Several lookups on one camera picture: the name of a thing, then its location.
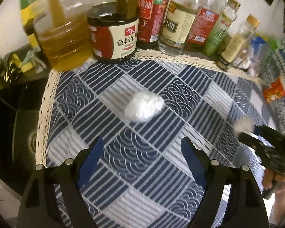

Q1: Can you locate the small white tissue ball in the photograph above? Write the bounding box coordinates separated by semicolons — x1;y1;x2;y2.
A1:
233;116;255;137

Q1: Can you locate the black kitchen sink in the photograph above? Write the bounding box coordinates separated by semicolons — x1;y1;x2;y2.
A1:
0;78;48;196

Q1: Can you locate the person's right hand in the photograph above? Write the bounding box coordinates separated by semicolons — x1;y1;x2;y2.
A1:
261;168;285;225

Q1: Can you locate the red paper cup with straw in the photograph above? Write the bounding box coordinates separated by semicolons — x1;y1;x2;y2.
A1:
263;75;285;103

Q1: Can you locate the patterned woven blue cloth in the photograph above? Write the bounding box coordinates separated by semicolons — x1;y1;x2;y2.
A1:
261;37;285;134

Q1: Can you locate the blue white patterned tablecloth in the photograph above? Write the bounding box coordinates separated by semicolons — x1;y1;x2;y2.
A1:
36;56;279;227

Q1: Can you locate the green packet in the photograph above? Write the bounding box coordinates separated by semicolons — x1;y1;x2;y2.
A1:
267;39;283;53

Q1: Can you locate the small gold cap bottle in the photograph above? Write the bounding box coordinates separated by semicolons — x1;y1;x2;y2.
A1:
216;14;260;71

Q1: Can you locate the yellow green sponge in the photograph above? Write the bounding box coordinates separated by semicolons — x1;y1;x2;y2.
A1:
20;56;44;74

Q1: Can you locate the green label oil bottle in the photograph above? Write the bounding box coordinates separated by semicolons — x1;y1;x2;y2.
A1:
202;0;240;56

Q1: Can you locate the black yellow dish cloth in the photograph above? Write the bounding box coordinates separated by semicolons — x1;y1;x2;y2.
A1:
0;52;23;84

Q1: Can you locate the dark soy sauce jug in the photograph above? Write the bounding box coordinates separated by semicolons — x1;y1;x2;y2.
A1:
87;0;139;64

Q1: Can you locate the clear cooking oil jug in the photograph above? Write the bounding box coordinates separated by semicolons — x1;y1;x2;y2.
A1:
33;0;92;72

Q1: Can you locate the red label clear bottle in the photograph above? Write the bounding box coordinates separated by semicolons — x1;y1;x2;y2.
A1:
184;0;226;52

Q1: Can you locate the green yellow sauce bottle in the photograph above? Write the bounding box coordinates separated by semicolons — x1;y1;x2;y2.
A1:
20;0;39;48

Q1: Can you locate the white vinegar bottle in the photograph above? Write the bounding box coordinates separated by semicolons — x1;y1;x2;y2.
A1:
158;0;202;56

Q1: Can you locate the red label soy sauce bottle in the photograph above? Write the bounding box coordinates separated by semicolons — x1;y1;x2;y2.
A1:
137;0;169;49

